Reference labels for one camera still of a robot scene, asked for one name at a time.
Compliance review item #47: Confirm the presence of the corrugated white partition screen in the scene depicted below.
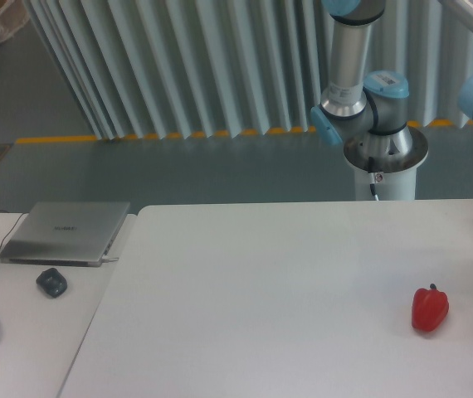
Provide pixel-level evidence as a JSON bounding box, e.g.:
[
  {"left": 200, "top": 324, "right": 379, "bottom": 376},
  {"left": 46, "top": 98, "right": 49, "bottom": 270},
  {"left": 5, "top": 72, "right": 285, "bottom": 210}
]
[{"left": 25, "top": 1, "right": 473, "bottom": 140}]

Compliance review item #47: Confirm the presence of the red bell pepper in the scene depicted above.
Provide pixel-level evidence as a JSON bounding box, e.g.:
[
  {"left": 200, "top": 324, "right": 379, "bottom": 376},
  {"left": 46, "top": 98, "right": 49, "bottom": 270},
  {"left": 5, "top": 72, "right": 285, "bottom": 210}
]
[{"left": 411, "top": 284, "right": 450, "bottom": 332}]

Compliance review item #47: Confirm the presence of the silver closed laptop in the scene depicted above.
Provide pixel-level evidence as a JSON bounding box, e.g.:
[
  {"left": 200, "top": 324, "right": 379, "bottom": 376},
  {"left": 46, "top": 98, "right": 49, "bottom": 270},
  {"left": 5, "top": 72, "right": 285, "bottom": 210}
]
[{"left": 0, "top": 201, "right": 130, "bottom": 267}]

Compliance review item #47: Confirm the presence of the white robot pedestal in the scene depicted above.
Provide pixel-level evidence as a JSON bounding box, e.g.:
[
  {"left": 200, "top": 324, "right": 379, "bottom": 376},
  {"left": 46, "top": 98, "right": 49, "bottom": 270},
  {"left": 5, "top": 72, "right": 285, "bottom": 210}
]
[{"left": 344, "top": 126, "right": 428, "bottom": 201}]

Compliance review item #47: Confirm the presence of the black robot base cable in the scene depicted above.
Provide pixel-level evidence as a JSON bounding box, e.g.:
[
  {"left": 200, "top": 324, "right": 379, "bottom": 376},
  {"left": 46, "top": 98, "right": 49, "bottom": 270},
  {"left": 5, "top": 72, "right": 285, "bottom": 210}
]
[{"left": 367, "top": 155, "right": 381, "bottom": 202}]

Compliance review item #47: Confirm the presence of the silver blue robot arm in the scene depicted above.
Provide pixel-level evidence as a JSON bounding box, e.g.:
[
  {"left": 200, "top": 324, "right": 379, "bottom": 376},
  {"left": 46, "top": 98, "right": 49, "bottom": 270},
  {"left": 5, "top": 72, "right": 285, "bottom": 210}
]
[{"left": 310, "top": 1, "right": 473, "bottom": 144}]

